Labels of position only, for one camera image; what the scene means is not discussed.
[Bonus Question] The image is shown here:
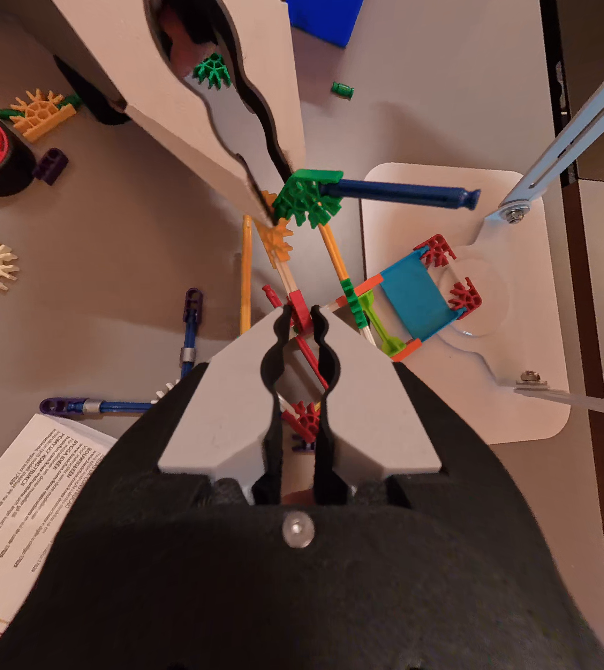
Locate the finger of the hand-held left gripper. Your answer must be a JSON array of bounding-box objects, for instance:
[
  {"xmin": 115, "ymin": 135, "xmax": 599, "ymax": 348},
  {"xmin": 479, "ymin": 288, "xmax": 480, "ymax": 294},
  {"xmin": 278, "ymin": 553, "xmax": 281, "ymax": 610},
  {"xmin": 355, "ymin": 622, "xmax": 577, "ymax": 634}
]
[
  {"xmin": 217, "ymin": 0, "xmax": 308, "ymax": 181},
  {"xmin": 51, "ymin": 0, "xmax": 278, "ymax": 222}
]

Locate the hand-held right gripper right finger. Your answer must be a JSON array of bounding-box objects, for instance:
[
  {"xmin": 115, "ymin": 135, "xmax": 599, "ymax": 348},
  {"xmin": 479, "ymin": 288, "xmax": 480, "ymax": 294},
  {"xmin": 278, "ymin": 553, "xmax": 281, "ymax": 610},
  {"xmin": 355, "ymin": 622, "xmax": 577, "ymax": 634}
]
[{"xmin": 310, "ymin": 304, "xmax": 443, "ymax": 506}]

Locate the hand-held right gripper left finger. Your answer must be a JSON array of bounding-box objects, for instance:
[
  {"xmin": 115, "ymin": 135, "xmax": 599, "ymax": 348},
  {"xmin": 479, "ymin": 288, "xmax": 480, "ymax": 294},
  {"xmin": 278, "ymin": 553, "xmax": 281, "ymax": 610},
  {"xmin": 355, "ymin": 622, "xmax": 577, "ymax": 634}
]
[{"xmin": 157, "ymin": 305, "xmax": 295, "ymax": 506}]

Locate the colourful toy construction model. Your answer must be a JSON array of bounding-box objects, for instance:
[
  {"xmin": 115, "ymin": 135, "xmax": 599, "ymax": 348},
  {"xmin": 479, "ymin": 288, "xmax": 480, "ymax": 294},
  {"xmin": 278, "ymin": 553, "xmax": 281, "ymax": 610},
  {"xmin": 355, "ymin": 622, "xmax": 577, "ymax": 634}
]
[{"xmin": 239, "ymin": 169, "xmax": 483, "ymax": 455}]

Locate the person's left hand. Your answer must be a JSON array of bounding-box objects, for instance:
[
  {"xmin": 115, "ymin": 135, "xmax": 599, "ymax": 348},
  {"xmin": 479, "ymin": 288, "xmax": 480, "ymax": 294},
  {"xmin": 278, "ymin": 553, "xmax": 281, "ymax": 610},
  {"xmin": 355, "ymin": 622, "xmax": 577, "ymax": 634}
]
[{"xmin": 157, "ymin": 5, "xmax": 199, "ymax": 78}]

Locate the blue plastic bin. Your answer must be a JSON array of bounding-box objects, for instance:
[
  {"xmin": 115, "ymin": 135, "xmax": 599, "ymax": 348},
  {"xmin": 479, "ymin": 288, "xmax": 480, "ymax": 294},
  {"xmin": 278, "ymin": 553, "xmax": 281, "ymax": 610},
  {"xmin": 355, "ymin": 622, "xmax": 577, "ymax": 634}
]
[{"xmin": 286, "ymin": 0, "xmax": 364, "ymax": 48}]

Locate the purple clip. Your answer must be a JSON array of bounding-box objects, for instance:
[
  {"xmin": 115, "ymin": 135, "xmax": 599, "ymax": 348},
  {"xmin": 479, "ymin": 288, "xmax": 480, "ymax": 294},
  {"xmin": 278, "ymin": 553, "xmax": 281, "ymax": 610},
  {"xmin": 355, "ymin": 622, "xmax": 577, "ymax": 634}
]
[{"xmin": 32, "ymin": 148, "xmax": 69, "ymax": 185}]

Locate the blue rod cross assembly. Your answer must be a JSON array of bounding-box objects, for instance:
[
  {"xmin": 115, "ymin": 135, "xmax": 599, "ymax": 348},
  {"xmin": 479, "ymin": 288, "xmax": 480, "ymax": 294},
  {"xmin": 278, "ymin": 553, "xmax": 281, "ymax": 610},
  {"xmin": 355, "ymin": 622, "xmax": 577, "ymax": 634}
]
[{"xmin": 39, "ymin": 288, "xmax": 316, "ymax": 455}]

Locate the clear suction dome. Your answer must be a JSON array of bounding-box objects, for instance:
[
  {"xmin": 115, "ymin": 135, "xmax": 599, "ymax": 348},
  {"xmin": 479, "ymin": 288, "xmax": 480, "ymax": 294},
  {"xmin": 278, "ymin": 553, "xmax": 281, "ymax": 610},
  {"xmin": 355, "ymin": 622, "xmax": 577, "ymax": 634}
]
[{"xmin": 435, "ymin": 256, "xmax": 509, "ymax": 337}]

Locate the instruction booklet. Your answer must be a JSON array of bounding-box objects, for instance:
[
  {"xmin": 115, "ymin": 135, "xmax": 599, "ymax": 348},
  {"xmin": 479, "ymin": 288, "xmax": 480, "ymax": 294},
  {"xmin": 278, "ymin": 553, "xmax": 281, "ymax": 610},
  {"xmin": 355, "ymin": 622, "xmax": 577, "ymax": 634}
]
[{"xmin": 0, "ymin": 414, "xmax": 120, "ymax": 670}]

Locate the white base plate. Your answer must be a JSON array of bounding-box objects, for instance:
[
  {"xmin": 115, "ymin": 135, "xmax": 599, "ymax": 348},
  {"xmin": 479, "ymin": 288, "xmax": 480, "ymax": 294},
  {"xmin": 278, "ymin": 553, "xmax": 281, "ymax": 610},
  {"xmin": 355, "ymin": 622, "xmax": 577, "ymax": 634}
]
[{"xmin": 360, "ymin": 162, "xmax": 571, "ymax": 446}]

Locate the white mount bracket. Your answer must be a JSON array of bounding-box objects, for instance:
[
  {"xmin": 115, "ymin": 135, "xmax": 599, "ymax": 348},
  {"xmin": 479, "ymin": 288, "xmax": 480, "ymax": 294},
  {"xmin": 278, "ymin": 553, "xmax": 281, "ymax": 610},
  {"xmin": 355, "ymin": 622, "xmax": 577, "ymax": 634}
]
[{"xmin": 435, "ymin": 201, "xmax": 550, "ymax": 390}]

